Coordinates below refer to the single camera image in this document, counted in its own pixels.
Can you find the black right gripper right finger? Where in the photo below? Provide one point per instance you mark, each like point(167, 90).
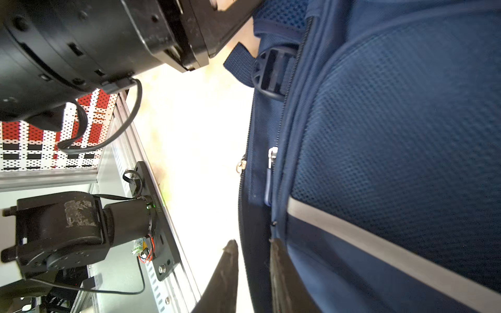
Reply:
point(289, 293)

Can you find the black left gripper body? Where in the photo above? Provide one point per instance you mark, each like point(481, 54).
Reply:
point(200, 31)

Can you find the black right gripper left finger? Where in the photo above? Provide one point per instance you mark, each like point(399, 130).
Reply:
point(221, 292)

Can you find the navy blue backpack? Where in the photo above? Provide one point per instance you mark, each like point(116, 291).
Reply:
point(373, 154)

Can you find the green circuit board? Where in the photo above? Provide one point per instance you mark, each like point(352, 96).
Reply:
point(143, 249)

